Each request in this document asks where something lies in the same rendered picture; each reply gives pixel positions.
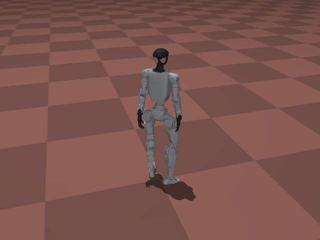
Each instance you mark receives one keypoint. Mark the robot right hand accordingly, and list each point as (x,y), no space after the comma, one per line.
(178,122)

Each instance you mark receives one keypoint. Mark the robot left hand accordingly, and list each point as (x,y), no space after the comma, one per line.
(139,118)

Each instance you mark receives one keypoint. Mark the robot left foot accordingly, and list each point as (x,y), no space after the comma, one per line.
(152,172)

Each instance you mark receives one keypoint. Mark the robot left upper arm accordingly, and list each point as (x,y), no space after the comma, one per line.
(144,82)

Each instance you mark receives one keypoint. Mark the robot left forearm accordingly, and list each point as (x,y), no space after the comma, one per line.
(141,102)

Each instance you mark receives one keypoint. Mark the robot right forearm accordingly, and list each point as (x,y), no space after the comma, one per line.
(177,107)

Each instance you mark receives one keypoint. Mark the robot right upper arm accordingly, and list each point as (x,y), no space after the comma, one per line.
(174,79)

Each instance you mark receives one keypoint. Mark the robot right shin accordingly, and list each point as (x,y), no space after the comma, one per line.
(170,160)

